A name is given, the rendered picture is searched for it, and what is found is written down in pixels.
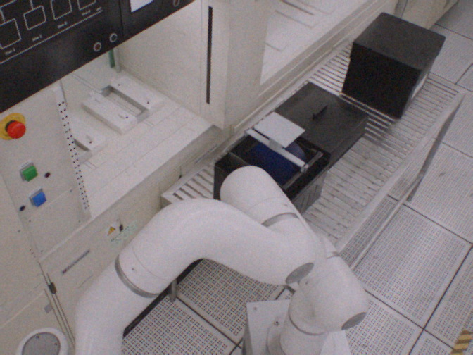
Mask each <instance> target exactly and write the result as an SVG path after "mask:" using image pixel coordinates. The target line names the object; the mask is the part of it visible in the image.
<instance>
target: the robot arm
mask: <svg viewBox="0 0 473 355"><path fill-rule="evenodd" d="M202 258H205V259H211V260H213V261H215V262H218V263H220V264H223V265H225V266H227V267H229V268H231V269H233V270H236V271H238V272H240V273H241V274H242V275H245V276H246V277H249V278H252V279H254V280H257V281H260V282H264V283H267V284H271V285H287V284H291V283H293V282H297V284H298V286H300V288H298V289H297V290H296V291H295V292H294V294H293V296H292V298H291V302H290V304H289V309H288V311H287V312H286V313H284V314H282V315H281V316H279V317H278V318H277V319H275V321H273V322H272V324H271V326H270V329H269V331H268V334H267V348H268V351H269V354H270V355H333V353H334V340H333V337H332V333H331V332H330V331H332V332H338V331H343V330H347V329H349V328H354V327H355V326H356V325H357V324H358V323H360V322H362V321H363V319H365V317H366V316H367V312H368V308H369V301H368V297H367V294H366V291H365V290H364V289H363V288H362V285H361V284H360V282H359V280H358V279H357V278H356V276H355V275H354V273H353V271H352V270H351V269H350V268H349V267H348V265H347V264H346V262H345V261H344V259H343V258H342V256H341V255H340V253H339V252H338V251H337V250H336V249H335V247H334V245H333V244H332V243H331V242H330V241H329V240H328V239H327V238H326V237H325V236H323V235H322V234H320V233H318V232H314V231H313V230H311V229H310V227H309V226H308V224H307V223H306V221H305V220H304V219H303V217H302V216H301V214H299V213H298V211H297V210H296V208H295V207H294V205H293V204H292V203H291V202H290V201H289V199H288V198H287V197H286V195H285V194H284V193H283V191H282V190H281V189H280V188H279V186H278V185H277V183H276V182H275V181H274V179H272V178H271V177H270V176H269V175H268V174H267V173H266V172H265V171H264V170H263V169H262V168H259V167H256V166H245V167H241V168H238V169H237V170H236V171H233V172H232V173H231V174H230V175H229V176H227V178H226V179H225V181H224V182H223V185H222V186H221V188H220V201H218V200H214V199H188V200H184V201H178V202H175V203H173V204H170V205H168V206H166V207H165V208H163V210H161V211H160V212H159V213H157V214H156V215H155V216H154V217H152V219H150V221H149V222H148V224H147V225H146V226H145V227H143V228H142V229H141V230H140V231H139V232H138V234H137V236H136V237H135V238H134V239H133V240H131V241H130V242H129V244H128V245H127V246H126V247H125V248H124V249H123V250H122V251H121V252H120V254H118V255H117V256H116V257H115V258H114V259H113V262H112V263H111V264H110V265H109V266H108V267H107V269H105V270H104V271H103V272H102V273H101V274H100V276H99V277H98V278H97V279H96V280H95V281H94V283H92V284H91V285H90V286H89V288H88V289H87V290H86V292H85V293H84V294H83V295H82V296H81V298H80V299H79V301H78V303H77V305H76V308H75V355H121V354H122V338H123V333H124V330H125V328H126V327H127V325H128V324H129V323H130V322H131V321H133V320H134V319H135V318H136V317H137V316H138V315H139V314H140V312H141V311H142V310H143V309H145V308H146V307H147V306H148V305H149V304H150V303H151V302H152V301H153V300H154V299H155V298H156V297H157V296H158V295H159V294H160V293H161V292H162V291H163V290H164V289H165V288H166V287H167V286H168V285H169V284H170V283H171V282H172V281H173V280H174V279H175V278H176V277H177V276H178V275H179V274H180V273H181V272H182V271H183V270H184V269H185V268H186V267H187V266H189V265H190V264H191V263H193V262H194V261H195V260H197V259H202ZM16 355H73V352H72V349H71V347H70V345H69V343H68V340H67V337H65V335H64V334H63V333H62V332H60V331H59V330H56V329H53V328H42V329H38V330H35V331H33V332H31V333H30V334H28V335H26V336H25V337H24V338H23V340H22V341H21V343H20V344H19V346H18V348H17V351H16Z"/></svg>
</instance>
